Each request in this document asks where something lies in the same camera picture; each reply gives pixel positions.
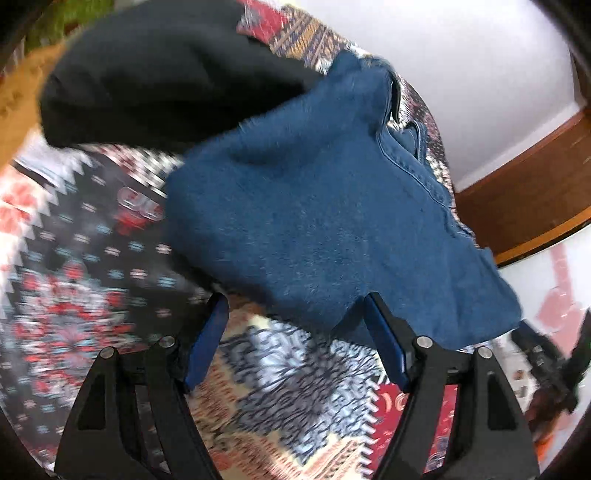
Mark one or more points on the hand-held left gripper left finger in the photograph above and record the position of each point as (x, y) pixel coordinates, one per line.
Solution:
(207, 346)

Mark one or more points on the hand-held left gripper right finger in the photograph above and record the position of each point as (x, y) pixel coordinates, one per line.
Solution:
(388, 346)

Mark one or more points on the blue denim shorts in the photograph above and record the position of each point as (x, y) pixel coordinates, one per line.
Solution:
(300, 207)

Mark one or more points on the white door with pink stickers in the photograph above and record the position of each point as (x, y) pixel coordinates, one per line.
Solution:
(531, 286)

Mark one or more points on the patchwork patterned bedspread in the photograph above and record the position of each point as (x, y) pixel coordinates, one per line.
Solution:
(83, 277)

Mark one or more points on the brown wooden wardrobe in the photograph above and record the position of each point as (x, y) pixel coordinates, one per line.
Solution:
(531, 194)

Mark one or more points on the black jacket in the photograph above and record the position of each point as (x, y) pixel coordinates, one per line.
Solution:
(161, 78)

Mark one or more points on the wooden lap desk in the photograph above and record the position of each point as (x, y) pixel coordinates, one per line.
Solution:
(23, 92)

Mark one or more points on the green patterned cloth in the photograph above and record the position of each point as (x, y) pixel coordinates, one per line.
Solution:
(69, 18)

